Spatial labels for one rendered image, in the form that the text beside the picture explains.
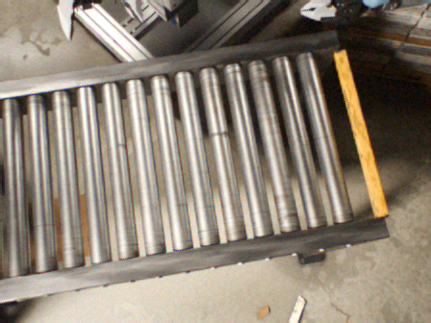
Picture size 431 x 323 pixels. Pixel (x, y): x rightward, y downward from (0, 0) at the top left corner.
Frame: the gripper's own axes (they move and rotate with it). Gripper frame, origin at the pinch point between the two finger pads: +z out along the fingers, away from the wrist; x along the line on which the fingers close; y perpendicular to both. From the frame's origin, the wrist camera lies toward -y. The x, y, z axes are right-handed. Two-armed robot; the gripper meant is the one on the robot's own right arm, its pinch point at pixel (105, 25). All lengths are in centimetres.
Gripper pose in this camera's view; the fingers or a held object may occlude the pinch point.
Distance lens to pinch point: 73.3
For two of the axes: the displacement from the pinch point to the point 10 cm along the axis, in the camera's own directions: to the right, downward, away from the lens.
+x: -9.4, 2.8, -2.0
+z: 3.3, 9.1, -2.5
